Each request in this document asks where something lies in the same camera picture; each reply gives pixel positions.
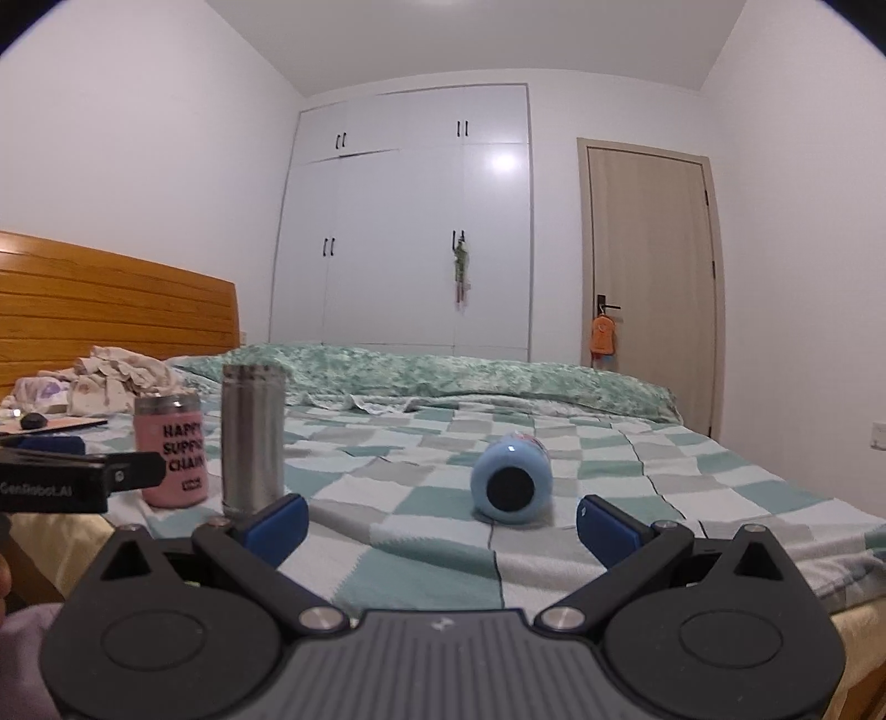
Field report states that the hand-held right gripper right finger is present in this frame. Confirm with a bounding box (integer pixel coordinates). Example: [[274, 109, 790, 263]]
[[539, 494, 826, 633]]

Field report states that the pile of beige clothes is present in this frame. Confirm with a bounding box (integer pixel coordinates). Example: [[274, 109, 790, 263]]
[[73, 344, 182, 416]]

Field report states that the flat wooden board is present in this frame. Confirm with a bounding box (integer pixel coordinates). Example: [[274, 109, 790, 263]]
[[0, 414, 110, 437]]

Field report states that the light wooden door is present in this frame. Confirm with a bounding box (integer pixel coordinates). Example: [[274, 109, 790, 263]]
[[576, 136, 725, 439]]

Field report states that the pink printed cup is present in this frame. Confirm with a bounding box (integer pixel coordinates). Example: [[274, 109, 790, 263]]
[[133, 391, 209, 508]]

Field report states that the purple patterned cloth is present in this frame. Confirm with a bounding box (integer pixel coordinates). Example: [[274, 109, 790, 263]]
[[14, 374, 77, 416]]

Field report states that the stainless steel cup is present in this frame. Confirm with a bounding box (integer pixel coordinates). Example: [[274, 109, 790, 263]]
[[220, 361, 287, 520]]

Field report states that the yellowish bed mattress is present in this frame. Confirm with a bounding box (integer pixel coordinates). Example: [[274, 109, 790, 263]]
[[7, 508, 886, 720]]

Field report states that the white wardrobe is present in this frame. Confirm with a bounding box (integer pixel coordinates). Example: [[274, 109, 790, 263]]
[[269, 83, 534, 362]]

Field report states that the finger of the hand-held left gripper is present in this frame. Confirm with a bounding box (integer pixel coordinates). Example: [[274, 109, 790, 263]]
[[0, 435, 87, 458], [104, 450, 168, 494]]

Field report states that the wooden headboard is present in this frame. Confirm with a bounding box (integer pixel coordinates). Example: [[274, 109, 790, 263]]
[[0, 230, 241, 409]]

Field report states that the light blue cup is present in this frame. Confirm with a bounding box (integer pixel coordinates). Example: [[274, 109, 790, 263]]
[[469, 430, 555, 525]]

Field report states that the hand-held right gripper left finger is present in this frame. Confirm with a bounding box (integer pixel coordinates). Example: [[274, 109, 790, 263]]
[[75, 493, 351, 633]]

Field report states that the purple clothing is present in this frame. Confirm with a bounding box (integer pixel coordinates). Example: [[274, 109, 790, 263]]
[[0, 601, 65, 720]]

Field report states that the green hanging ornament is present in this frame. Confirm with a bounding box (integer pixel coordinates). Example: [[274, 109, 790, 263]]
[[450, 232, 473, 306]]

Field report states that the green floral quilt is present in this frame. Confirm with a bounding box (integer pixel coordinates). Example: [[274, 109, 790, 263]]
[[166, 342, 683, 425]]

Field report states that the checkered blanket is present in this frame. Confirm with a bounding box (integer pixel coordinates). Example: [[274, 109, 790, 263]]
[[104, 394, 886, 617]]

